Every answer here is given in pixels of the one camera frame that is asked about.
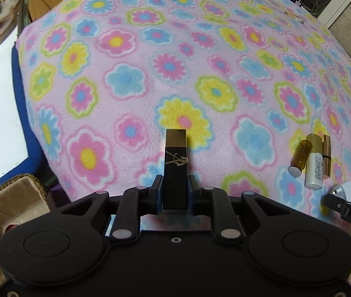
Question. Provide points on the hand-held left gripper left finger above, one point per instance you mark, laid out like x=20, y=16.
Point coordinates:
x=158, y=193

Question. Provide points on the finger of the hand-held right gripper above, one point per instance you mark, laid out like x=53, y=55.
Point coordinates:
x=334, y=204

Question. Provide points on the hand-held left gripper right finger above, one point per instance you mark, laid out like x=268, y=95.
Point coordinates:
x=193, y=193

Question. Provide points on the black lipstick with gold cap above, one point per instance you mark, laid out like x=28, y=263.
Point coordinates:
x=175, y=185

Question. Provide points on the rose gold lipstick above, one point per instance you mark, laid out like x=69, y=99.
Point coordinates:
x=327, y=157

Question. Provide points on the white tube with gold cap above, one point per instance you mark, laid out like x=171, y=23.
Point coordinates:
x=314, y=173

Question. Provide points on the amber glass bottle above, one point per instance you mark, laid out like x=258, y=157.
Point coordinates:
x=300, y=157

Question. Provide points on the pink floral fleece blanket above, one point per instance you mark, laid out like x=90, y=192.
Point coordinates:
x=132, y=77

